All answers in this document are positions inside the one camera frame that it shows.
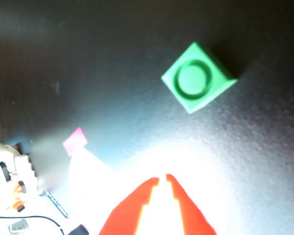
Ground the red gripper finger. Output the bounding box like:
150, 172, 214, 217
165, 173, 218, 235
98, 177, 160, 235

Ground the green cube with circle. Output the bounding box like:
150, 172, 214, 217
161, 41, 238, 115

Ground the black power adapter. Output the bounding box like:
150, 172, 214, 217
71, 224, 89, 235

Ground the striped black-white strip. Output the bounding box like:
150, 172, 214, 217
45, 190, 71, 219

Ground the black adapter output cable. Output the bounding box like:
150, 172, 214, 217
0, 214, 66, 235

